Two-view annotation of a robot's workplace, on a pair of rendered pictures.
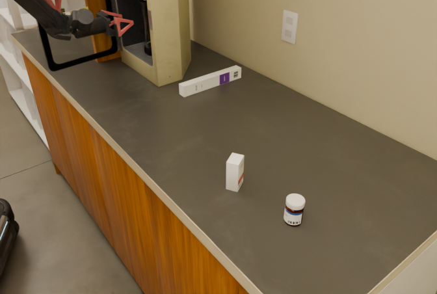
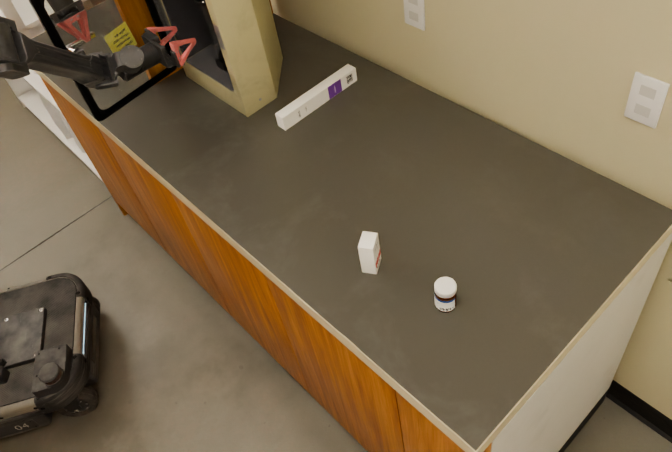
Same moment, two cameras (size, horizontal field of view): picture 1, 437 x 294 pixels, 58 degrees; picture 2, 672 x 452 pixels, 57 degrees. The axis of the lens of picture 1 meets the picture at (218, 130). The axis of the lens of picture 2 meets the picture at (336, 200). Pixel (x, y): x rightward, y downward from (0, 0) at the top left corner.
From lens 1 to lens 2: 40 cm
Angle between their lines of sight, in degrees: 14
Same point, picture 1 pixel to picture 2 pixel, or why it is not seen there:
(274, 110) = (409, 133)
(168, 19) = (244, 29)
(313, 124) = (462, 150)
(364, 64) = (521, 63)
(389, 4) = not seen: outside the picture
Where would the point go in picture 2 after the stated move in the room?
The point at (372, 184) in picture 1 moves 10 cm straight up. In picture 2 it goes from (539, 236) to (544, 205)
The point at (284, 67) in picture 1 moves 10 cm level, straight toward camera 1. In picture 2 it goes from (415, 58) to (415, 80)
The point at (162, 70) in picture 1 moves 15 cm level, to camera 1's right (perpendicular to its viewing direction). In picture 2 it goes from (249, 95) to (302, 86)
